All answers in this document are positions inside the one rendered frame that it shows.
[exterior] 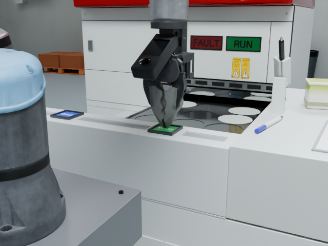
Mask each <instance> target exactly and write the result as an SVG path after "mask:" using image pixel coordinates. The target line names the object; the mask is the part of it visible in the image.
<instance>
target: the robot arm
mask: <svg viewBox="0 0 328 246"><path fill-rule="evenodd" d="M149 2H150V4H149V5H148V7H149V9H150V19H151V20H153V21H151V22H150V25H151V29H159V34H156V35H155V36H154V37H153V39H152V40H151V41H150V43H149V44H148V45H147V47H146V48H145V49H144V51H143V52H142V53H141V54H140V56H139V57H138V58H137V60H136V61H135V62H134V64H133V65H132V66H131V71H132V75H133V77H134V78H139V79H143V89H144V92H145V95H146V97H147V100H148V103H149V104H150V106H151V109H152V111H153V113H154V115H155V117H156V118H157V120H158V122H159V123H160V125H161V126H162V128H169V127H170V125H171V124H172V123H173V121H174V120H175V118H176V116H177V113H178V111H179V110H180V109H181V108H182V106H183V104H184V99H183V96H184V94H185V92H186V88H187V81H186V79H188V78H189V79H191V78H193V77H194V53H192V52H187V22H186V21H185V20H187V19H188V8H189V0H149ZM191 60H192V72H190V67H191ZM161 82H167V83H168V85H169V86H172V87H171V88H169V89H168V90H166V91H164V89H163V84H162V83H161ZM45 88H46V81H45V77H44V75H43V70H42V65H41V62H40V61H39V60H38V59H37V58H36V57H35V56H34V55H32V54H30V53H27V52H24V51H17V50H14V48H13V45H12V43H11V40H10V37H9V34H8V32H6V31H4V30H3V29H1V28H0V246H27V245H30V244H32V243H35V242H37V241H39V240H41V239H43V238H45V237H47V236H48V235H50V234H51V233H53V232H54V231H55V230H56V229H58V228H59V227H60V225H61V224H62V223H63V221H64V220H65V217H66V205H65V197H64V194H63V192H62V191H61V189H60V187H59V184H58V181H57V179H56V176H55V174H54V172H53V170H52V167H51V165H50V157H49V143H48V130H47V116H46V103H45ZM164 110H165V115H164Z"/></svg>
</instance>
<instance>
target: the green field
mask: <svg viewBox="0 0 328 246"><path fill-rule="evenodd" d="M227 49H230V50H254V51H259V50H260V38H227Z"/></svg>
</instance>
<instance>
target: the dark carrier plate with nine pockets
mask: <svg viewBox="0 0 328 246"><path fill-rule="evenodd" d="M184 101H189V102H194V103H196V104H197V105H196V106H193V107H182V108H181V109H180V110H179V111H178V113H177V116H176V118H175V120H174V121H173V123H172V124H175V125H182V126H186V127H193V128H199V129H207V130H214V131H221V132H228V133H235V134H242V133H243V132H244V131H245V130H246V129H247V128H248V126H249V125H250V124H251V123H252V122H253V121H254V120H255V119H256V118H257V117H258V116H259V115H260V114H261V113H262V112H263V111H264V110H265V109H264V108H259V107H250V106H240V105H230V104H221V103H212V102H199V101H190V100H184ZM235 107H248V108H254V109H257V110H259V111H260V113H259V114H255V115H242V116H247V117H250V118H252V122H250V123H245V124H232V123H224V122H222V121H220V120H218V118H219V117H220V116H223V115H239V114H234V113H231V112H229V111H228V110H229V109H231V108H235ZM129 119H133V120H140V121H147V122H155V123H159V122H158V120H157V118H156V117H155V115H154V113H153V111H152V109H149V110H147V111H145V112H143V113H140V114H138V115H136V116H134V117H132V118H129Z"/></svg>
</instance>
